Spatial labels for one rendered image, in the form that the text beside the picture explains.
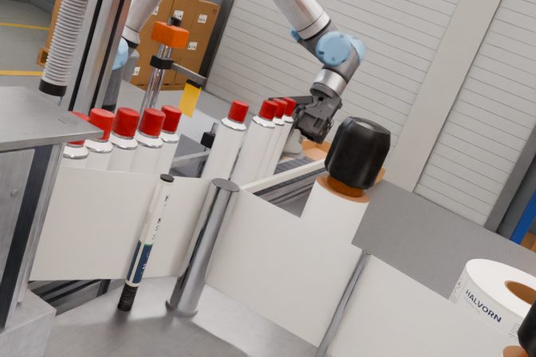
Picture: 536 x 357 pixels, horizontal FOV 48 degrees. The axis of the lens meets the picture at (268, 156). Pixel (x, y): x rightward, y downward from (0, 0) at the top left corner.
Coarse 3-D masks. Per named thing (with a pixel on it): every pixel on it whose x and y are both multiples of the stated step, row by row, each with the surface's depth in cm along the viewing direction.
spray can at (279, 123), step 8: (280, 104) 129; (280, 112) 130; (280, 120) 131; (280, 128) 131; (272, 136) 131; (272, 144) 132; (272, 152) 133; (264, 160) 132; (264, 168) 133; (264, 176) 135
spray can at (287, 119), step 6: (288, 102) 135; (294, 102) 135; (288, 108) 135; (288, 114) 136; (288, 120) 136; (288, 126) 136; (282, 132) 136; (288, 132) 137; (282, 138) 137; (282, 144) 138; (276, 150) 137; (276, 156) 138; (270, 162) 138; (276, 162) 139; (270, 168) 139; (270, 174) 140
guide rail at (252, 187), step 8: (320, 160) 163; (296, 168) 148; (304, 168) 151; (312, 168) 157; (272, 176) 136; (280, 176) 138; (288, 176) 143; (296, 176) 148; (248, 184) 126; (256, 184) 127; (264, 184) 131; (272, 184) 136
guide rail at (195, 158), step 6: (240, 150) 132; (180, 156) 113; (186, 156) 114; (192, 156) 115; (198, 156) 116; (204, 156) 119; (174, 162) 109; (180, 162) 111; (186, 162) 113; (192, 162) 115
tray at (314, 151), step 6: (306, 144) 200; (312, 144) 205; (318, 144) 208; (324, 144) 207; (330, 144) 206; (306, 150) 201; (312, 150) 203; (318, 150) 206; (324, 150) 207; (312, 156) 196; (318, 156) 199; (324, 156) 201; (378, 180) 196
